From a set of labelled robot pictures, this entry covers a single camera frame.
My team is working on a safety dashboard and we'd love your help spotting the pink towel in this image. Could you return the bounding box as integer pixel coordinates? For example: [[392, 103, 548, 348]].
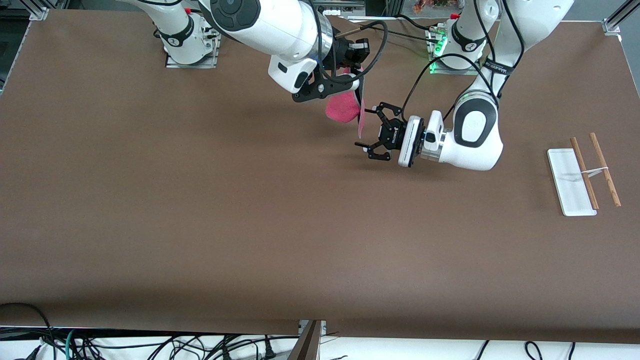
[[325, 67, 367, 140]]

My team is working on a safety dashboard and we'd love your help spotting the white rack base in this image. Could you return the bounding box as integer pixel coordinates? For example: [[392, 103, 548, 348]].
[[546, 148, 598, 217]]

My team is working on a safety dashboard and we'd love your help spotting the orange background item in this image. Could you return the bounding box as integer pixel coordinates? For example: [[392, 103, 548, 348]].
[[412, 0, 453, 14]]

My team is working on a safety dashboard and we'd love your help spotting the wooden table beam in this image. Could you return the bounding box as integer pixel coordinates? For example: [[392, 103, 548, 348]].
[[287, 320, 322, 360]]

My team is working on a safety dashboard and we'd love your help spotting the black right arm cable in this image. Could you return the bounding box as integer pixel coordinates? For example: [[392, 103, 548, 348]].
[[306, 0, 389, 84]]

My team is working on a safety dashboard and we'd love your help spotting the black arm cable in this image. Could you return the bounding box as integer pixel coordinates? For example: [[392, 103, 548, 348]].
[[306, 0, 389, 84], [401, 0, 527, 122]]

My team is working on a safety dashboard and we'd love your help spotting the thin black table cable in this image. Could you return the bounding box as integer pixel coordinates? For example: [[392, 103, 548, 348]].
[[372, 25, 437, 44]]

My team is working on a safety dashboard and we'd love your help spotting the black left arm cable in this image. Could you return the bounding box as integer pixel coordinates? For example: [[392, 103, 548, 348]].
[[401, 0, 527, 122]]

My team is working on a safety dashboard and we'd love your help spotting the thick black table cable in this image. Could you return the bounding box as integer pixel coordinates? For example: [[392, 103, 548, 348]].
[[397, 14, 444, 32]]

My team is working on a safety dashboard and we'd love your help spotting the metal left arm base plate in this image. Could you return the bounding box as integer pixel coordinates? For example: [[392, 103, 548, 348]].
[[428, 27, 484, 76]]

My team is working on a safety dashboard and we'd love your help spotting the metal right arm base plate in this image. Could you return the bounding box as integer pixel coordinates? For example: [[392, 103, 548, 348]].
[[165, 22, 221, 69]]

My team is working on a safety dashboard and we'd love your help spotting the metal table bracket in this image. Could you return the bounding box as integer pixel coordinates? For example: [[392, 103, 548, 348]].
[[298, 319, 327, 337]]

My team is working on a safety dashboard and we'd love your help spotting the aluminium frame corner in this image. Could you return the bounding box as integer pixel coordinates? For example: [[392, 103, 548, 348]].
[[602, 0, 640, 36], [25, 0, 51, 22]]

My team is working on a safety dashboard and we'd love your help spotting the thick black floor cable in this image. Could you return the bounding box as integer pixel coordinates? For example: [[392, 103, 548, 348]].
[[0, 302, 54, 360]]

